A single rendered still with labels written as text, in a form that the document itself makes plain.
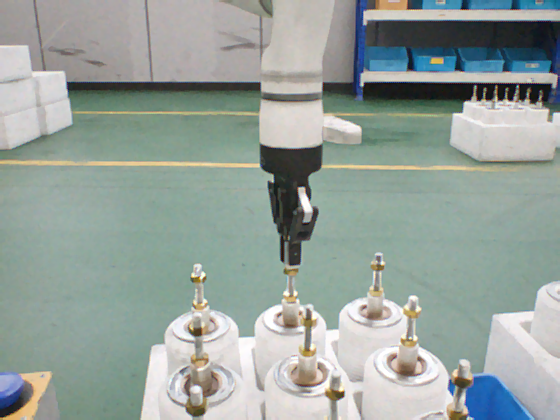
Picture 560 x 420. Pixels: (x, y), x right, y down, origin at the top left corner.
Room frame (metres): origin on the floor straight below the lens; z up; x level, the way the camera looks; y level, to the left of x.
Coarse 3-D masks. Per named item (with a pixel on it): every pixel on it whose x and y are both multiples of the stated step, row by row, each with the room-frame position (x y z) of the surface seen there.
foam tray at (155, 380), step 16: (336, 336) 0.66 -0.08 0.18; (160, 352) 0.62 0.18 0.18; (240, 352) 0.62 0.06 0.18; (336, 352) 0.66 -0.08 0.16; (160, 368) 0.59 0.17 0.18; (240, 368) 0.60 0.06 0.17; (160, 384) 0.55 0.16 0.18; (352, 384) 0.55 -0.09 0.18; (144, 400) 0.52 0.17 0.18; (256, 400) 0.52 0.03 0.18; (352, 400) 0.52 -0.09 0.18; (448, 400) 0.52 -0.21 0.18; (144, 416) 0.49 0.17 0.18; (256, 416) 0.49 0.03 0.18; (352, 416) 0.49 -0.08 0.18
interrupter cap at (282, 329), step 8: (280, 304) 0.63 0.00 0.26; (264, 312) 0.61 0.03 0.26; (272, 312) 0.61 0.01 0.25; (280, 312) 0.61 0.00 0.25; (264, 320) 0.59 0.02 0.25; (272, 320) 0.59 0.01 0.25; (280, 320) 0.59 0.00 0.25; (272, 328) 0.57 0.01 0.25; (280, 328) 0.57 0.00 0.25; (288, 328) 0.57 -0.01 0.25; (296, 328) 0.57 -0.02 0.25
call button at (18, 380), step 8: (0, 376) 0.37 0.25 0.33; (8, 376) 0.37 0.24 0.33; (16, 376) 0.37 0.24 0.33; (0, 384) 0.36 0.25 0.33; (8, 384) 0.36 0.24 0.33; (16, 384) 0.36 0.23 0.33; (0, 392) 0.35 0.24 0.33; (8, 392) 0.35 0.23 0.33; (16, 392) 0.36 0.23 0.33; (0, 400) 0.35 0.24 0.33; (8, 400) 0.35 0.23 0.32; (16, 400) 0.36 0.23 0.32; (0, 408) 0.35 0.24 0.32
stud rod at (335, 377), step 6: (336, 372) 0.36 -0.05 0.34; (330, 378) 0.36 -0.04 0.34; (336, 378) 0.36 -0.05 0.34; (330, 384) 0.36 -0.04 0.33; (336, 384) 0.36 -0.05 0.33; (330, 402) 0.36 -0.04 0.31; (336, 402) 0.36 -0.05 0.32; (330, 408) 0.36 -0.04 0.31; (336, 408) 0.36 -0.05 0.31; (330, 414) 0.36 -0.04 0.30; (336, 414) 0.36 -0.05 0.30
